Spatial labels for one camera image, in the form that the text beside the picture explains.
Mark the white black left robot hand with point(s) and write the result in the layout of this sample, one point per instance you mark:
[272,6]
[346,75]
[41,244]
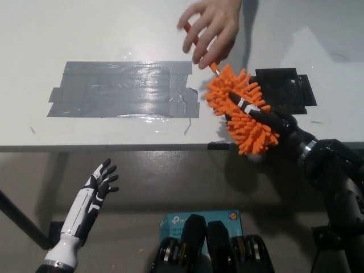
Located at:
[85,204]

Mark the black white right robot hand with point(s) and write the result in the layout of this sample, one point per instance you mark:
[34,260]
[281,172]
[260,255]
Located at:
[280,122]

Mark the bare person hand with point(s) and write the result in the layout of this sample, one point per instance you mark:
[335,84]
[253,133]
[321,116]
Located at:
[216,25]

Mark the orange microfibre duster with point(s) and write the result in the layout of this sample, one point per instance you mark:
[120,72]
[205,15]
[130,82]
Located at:
[227,88]

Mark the black tape patch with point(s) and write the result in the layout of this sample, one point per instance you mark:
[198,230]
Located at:
[287,85]

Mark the black table foot plate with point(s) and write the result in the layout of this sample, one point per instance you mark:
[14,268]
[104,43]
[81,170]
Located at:
[55,233]
[321,237]

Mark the black table leg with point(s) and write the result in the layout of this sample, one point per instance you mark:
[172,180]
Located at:
[25,221]

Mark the small black tape strip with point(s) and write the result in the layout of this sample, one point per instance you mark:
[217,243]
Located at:
[217,145]

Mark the teal router box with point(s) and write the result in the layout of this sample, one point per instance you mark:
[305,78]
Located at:
[173,224]

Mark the grey duct tape patch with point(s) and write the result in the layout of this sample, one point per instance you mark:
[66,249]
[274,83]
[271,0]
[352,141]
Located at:
[122,89]

